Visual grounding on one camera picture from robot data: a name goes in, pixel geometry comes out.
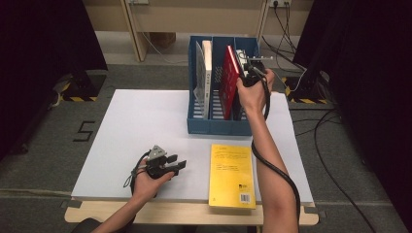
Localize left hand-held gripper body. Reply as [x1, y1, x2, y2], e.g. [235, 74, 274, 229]
[146, 145, 173, 180]

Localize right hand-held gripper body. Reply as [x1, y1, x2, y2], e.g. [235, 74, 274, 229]
[242, 55, 275, 87]

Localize teal blue book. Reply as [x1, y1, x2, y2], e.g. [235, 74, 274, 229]
[231, 48, 251, 121]

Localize red book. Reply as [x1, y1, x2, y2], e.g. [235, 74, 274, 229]
[218, 44, 242, 121]

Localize white picture-grid book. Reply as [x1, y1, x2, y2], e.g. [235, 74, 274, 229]
[192, 39, 214, 120]

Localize blue plastic file rack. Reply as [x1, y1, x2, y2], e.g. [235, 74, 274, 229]
[187, 34, 260, 137]

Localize yellow book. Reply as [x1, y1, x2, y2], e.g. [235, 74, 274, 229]
[208, 144, 257, 211]

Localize person's right hand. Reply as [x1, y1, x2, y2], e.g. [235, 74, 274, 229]
[236, 68, 276, 115]

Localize person's left hand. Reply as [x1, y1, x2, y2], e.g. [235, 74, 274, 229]
[131, 163, 176, 203]

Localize white board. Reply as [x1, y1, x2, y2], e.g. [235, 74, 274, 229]
[71, 89, 315, 204]

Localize light wooden table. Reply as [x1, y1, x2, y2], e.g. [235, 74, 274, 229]
[63, 198, 320, 226]

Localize black stand base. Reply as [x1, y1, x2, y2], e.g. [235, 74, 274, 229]
[281, 71, 331, 105]
[61, 70, 108, 103]

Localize beige wooden desk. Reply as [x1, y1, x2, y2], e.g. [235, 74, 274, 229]
[82, 0, 315, 62]

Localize cardboard box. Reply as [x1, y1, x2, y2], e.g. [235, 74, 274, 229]
[150, 32, 178, 50]

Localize black curtain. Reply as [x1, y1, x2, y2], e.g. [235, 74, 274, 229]
[292, 0, 412, 231]
[0, 0, 109, 163]

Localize white cable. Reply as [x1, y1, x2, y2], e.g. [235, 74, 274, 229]
[273, 66, 309, 95]
[140, 32, 190, 66]

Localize black socket cables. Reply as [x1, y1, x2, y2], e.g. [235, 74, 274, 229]
[261, 3, 307, 71]

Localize thin black floor cable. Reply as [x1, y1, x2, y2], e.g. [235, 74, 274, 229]
[290, 108, 343, 137]

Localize long black floor cable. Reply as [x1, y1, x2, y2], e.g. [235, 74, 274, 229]
[313, 110, 378, 233]

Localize right hand-held gripper cable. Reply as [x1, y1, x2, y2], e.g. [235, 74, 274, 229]
[251, 66, 302, 227]

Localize grey cable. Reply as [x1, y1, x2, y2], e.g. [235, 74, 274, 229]
[48, 76, 72, 110]

